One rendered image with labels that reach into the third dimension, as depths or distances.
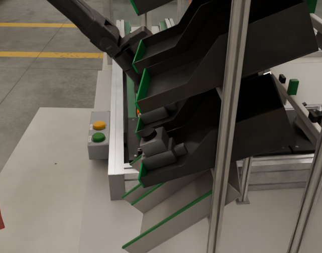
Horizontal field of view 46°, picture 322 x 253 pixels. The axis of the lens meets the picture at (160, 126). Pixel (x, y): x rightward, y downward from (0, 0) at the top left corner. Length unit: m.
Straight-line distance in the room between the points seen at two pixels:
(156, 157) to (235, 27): 0.31
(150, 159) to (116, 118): 0.65
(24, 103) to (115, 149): 2.41
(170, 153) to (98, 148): 0.54
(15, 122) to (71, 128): 1.82
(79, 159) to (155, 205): 0.49
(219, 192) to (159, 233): 0.18
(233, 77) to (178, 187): 0.39
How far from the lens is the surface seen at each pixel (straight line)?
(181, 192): 0.86
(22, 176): 1.31
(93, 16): 1.03
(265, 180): 1.20
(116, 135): 1.26
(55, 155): 1.37
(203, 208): 0.73
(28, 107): 3.48
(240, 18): 0.52
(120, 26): 2.25
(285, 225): 1.14
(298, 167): 1.21
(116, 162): 1.15
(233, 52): 0.53
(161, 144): 0.70
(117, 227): 1.09
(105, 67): 1.96
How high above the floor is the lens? 1.67
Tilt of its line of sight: 33 degrees down
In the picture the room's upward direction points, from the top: straight up
